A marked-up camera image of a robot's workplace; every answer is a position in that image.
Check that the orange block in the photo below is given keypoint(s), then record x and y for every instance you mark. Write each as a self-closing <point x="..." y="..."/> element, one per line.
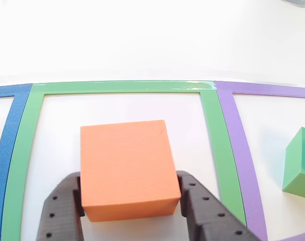
<point x="127" y="165"/>

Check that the green cube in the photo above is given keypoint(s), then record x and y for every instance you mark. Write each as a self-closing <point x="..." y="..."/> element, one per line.
<point x="295" y="165"/>

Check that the purple square frame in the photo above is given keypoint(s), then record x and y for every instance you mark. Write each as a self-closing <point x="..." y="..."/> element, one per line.
<point x="237" y="150"/>

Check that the green square frame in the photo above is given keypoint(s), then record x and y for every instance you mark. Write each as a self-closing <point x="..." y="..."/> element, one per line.
<point x="24" y="150"/>

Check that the blue square frame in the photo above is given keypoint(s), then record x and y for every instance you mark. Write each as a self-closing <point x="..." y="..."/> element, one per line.
<point x="4" y="150"/>

